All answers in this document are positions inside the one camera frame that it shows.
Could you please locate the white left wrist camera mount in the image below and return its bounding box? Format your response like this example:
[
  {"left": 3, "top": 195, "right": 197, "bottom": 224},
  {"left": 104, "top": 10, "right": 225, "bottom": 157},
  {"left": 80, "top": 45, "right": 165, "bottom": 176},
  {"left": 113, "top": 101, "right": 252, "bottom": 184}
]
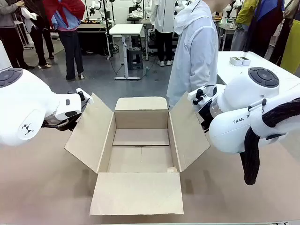
[{"left": 75, "top": 87, "right": 94, "bottom": 106}]

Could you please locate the bystander in red top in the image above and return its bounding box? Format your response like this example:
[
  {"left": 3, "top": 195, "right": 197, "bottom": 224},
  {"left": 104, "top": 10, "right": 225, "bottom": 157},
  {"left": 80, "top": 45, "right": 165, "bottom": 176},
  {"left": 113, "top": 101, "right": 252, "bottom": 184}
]
[{"left": 43, "top": 0, "right": 86, "bottom": 80}]

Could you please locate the dark right arm cable sleeve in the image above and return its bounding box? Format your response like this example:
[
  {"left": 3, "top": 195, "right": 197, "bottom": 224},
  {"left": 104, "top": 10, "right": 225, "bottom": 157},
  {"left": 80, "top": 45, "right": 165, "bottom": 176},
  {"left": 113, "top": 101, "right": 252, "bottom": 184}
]
[{"left": 240, "top": 97, "right": 300, "bottom": 186}]

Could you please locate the person in white coat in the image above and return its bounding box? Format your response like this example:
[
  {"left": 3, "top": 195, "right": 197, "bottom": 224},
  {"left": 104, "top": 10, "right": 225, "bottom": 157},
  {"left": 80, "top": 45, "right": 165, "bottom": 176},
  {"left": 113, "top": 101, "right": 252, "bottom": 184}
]
[{"left": 166, "top": 0, "right": 235, "bottom": 107}]

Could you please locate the bystander in yellow trousers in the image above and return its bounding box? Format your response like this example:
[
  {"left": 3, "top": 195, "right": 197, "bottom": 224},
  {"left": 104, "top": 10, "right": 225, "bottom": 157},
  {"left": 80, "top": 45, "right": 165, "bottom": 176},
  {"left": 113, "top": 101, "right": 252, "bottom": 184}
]
[{"left": 280, "top": 0, "right": 300, "bottom": 75}]

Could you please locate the brown cardboard box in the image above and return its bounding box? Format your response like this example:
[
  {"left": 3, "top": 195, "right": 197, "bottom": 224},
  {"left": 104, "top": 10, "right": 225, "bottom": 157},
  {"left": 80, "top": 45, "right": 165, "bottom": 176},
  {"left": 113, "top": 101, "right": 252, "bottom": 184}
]
[{"left": 64, "top": 92, "right": 211, "bottom": 216}]

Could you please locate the white height-adjustable desk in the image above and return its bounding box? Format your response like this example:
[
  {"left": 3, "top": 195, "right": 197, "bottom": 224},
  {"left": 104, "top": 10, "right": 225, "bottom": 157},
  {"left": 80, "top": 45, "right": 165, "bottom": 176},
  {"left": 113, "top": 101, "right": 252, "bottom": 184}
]
[{"left": 109, "top": 23, "right": 144, "bottom": 81}]

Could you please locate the bystander in white coat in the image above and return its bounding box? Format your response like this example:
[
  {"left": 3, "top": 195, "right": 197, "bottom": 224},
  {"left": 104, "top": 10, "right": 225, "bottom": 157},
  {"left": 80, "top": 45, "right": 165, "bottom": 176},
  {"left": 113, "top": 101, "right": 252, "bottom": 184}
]
[{"left": 151, "top": 0, "right": 180, "bottom": 67}]

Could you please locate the bystander in blue dark clothes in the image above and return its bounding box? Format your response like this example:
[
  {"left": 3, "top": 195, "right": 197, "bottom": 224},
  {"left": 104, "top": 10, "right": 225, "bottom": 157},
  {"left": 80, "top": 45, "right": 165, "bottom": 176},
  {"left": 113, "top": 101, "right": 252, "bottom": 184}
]
[{"left": 247, "top": 0, "right": 286, "bottom": 65}]

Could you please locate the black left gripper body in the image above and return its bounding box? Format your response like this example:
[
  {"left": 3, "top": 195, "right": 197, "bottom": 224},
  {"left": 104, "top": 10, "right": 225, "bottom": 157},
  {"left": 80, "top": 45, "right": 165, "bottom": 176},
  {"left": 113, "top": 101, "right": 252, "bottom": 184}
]
[{"left": 69, "top": 113, "right": 83, "bottom": 131}]

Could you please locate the white side table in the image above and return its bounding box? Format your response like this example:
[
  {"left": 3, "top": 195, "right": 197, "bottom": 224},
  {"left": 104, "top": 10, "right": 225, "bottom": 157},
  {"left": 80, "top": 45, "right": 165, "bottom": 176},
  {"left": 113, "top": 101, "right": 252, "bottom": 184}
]
[{"left": 217, "top": 51, "right": 300, "bottom": 94}]

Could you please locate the bystander in grey top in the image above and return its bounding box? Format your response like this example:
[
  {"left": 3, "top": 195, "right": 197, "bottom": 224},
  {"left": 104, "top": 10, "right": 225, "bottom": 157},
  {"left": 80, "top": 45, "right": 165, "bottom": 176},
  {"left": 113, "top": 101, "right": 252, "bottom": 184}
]
[{"left": 0, "top": 0, "right": 36, "bottom": 70}]

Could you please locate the brown-topped desk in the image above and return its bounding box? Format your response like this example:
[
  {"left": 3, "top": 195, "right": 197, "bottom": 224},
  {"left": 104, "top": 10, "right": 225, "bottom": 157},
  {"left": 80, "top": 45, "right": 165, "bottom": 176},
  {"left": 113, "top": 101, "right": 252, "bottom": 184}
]
[{"left": 77, "top": 23, "right": 112, "bottom": 57}]

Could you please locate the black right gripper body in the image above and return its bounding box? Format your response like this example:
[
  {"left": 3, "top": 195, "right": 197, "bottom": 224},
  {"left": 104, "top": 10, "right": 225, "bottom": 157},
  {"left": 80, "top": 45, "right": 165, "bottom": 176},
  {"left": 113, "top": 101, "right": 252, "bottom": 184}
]
[{"left": 198, "top": 103, "right": 212, "bottom": 134}]

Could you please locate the dark left arm cable sleeve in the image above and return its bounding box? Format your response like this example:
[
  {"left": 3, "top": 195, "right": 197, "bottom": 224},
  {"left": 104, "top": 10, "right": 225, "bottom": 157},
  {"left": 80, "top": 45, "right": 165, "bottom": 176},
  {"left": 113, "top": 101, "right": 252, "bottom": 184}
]
[{"left": 41, "top": 117, "right": 71, "bottom": 131}]

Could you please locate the grey plastic stool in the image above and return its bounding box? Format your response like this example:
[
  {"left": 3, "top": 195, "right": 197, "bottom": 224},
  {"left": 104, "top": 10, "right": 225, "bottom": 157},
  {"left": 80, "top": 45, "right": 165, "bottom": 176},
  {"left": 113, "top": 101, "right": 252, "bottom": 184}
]
[{"left": 126, "top": 47, "right": 144, "bottom": 70}]

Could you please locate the bystander in yellow-green top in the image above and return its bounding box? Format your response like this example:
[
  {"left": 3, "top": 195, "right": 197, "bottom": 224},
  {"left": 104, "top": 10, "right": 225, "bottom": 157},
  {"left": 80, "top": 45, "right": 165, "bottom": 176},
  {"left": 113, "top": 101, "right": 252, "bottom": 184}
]
[{"left": 231, "top": 0, "right": 258, "bottom": 52}]

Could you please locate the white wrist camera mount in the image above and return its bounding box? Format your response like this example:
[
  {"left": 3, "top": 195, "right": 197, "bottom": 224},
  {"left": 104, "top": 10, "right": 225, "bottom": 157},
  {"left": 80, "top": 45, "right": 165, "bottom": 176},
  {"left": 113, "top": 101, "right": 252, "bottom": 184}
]
[
  {"left": 187, "top": 85, "right": 214, "bottom": 106},
  {"left": 75, "top": 87, "right": 94, "bottom": 106}
]

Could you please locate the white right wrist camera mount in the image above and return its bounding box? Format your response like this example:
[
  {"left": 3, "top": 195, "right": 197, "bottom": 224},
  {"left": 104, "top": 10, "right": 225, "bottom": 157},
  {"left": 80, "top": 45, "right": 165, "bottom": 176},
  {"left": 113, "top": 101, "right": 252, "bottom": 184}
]
[{"left": 187, "top": 85, "right": 214, "bottom": 106}]

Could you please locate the dark arm cable sleeve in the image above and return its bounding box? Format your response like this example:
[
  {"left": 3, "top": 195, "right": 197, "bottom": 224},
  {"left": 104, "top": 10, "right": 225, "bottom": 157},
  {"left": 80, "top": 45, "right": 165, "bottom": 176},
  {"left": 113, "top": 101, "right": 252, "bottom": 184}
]
[
  {"left": 240, "top": 97, "right": 300, "bottom": 186},
  {"left": 41, "top": 117, "right": 71, "bottom": 131}
]

